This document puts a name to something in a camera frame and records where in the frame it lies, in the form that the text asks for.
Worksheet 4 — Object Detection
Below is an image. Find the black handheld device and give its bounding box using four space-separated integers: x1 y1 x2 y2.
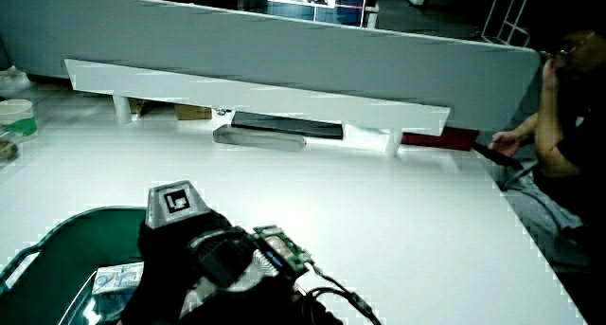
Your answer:
472 142 525 171

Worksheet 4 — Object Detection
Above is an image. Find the black flat keyboard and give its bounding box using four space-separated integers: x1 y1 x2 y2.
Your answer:
230 110 345 140

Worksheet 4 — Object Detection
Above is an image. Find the black glove cable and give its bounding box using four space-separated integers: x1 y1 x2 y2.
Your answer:
302 262 383 325

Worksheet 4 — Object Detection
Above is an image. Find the white shelf riser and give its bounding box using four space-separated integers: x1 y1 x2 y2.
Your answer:
64 58 452 158

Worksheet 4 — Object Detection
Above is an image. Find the white metal rack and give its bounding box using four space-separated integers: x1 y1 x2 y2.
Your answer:
481 0 534 47

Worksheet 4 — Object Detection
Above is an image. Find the brown cardboard box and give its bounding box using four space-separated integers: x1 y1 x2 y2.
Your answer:
173 103 213 121

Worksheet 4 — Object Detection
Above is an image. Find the person's right hand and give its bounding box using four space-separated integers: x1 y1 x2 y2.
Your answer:
120 180 316 325

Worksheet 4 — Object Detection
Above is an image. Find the white cup green label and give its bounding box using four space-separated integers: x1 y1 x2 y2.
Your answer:
0 99 39 137

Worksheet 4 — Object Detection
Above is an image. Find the green plate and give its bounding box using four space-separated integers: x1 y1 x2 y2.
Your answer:
0 206 148 325

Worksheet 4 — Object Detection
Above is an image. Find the grey flat case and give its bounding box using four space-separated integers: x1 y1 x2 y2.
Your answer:
212 124 308 153

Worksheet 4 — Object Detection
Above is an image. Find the person's right forearm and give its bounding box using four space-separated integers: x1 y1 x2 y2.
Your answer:
177 285 345 325

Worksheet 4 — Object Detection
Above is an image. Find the white blue milk carton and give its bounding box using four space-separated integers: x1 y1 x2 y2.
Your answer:
91 262 145 316

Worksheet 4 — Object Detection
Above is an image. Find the grey partition panel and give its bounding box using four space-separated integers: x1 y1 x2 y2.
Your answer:
0 0 542 133

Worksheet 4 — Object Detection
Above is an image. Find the red flat box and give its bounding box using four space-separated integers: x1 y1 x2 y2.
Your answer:
401 126 480 152

